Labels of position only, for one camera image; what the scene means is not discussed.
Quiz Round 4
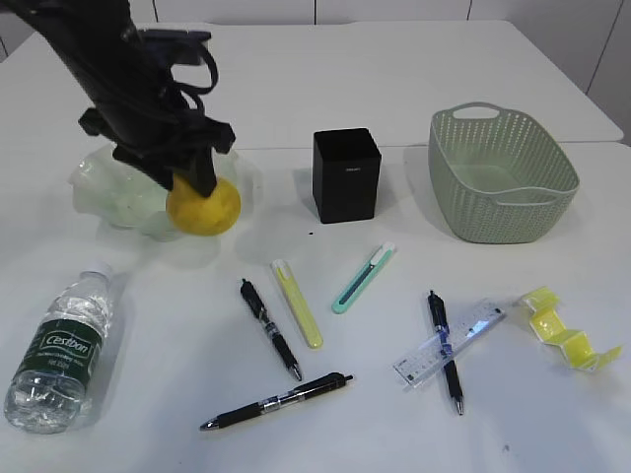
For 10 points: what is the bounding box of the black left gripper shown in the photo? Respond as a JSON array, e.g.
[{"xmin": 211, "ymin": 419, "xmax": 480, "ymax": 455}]
[{"xmin": 77, "ymin": 28, "xmax": 235, "ymax": 197}]

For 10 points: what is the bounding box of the yellow pear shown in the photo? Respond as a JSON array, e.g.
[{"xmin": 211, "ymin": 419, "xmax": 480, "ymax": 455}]
[{"xmin": 166, "ymin": 174, "xmax": 242, "ymax": 237}]

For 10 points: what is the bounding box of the mint green utility knife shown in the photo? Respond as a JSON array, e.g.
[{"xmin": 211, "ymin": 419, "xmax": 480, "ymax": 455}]
[{"xmin": 331, "ymin": 241, "xmax": 397, "ymax": 314}]

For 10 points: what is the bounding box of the clear water bottle green label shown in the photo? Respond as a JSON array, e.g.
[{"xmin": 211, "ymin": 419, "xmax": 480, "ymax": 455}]
[{"xmin": 4, "ymin": 262, "xmax": 113, "ymax": 435}]

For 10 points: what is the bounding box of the yellow waste paper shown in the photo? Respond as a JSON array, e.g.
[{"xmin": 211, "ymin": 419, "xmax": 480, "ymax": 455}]
[{"xmin": 516, "ymin": 287, "xmax": 623, "ymax": 372}]

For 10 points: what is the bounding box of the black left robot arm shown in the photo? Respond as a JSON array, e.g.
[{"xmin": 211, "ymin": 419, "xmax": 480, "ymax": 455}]
[{"xmin": 5, "ymin": 1, "xmax": 236, "ymax": 197}]

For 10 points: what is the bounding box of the pale green wavy glass plate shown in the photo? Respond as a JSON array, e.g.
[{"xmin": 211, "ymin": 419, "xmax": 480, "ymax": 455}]
[{"xmin": 69, "ymin": 144, "xmax": 262, "ymax": 241}]

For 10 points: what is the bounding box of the black pen beside highlighter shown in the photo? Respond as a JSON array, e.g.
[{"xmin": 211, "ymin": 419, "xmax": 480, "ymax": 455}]
[{"xmin": 240, "ymin": 279, "xmax": 303, "ymax": 380}]

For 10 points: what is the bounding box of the black square pen holder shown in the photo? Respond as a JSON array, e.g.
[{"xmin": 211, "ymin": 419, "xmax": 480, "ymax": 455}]
[{"xmin": 312, "ymin": 128, "xmax": 382, "ymax": 224}]

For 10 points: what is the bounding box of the yellow highlighter pen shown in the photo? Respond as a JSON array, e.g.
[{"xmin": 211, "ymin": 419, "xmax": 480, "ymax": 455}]
[{"xmin": 271, "ymin": 259, "xmax": 323, "ymax": 349}]

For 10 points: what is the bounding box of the black pen lying near front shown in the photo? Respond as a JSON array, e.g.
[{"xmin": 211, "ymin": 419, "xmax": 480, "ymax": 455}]
[{"xmin": 199, "ymin": 372, "xmax": 354, "ymax": 432}]

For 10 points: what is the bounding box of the black pen under ruler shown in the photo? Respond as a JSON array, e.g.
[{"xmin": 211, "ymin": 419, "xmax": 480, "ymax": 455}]
[{"xmin": 428, "ymin": 290, "xmax": 464, "ymax": 416}]

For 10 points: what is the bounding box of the clear plastic ruler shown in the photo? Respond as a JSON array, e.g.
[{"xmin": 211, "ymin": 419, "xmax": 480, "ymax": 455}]
[{"xmin": 392, "ymin": 299, "xmax": 507, "ymax": 387}]

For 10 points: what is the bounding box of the green woven plastic basket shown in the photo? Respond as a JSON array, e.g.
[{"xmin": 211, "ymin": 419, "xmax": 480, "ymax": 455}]
[{"xmin": 428, "ymin": 101, "xmax": 580, "ymax": 244}]

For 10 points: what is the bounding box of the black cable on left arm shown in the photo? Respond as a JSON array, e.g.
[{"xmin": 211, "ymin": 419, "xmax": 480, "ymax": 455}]
[{"xmin": 162, "ymin": 43, "xmax": 221, "ymax": 114}]

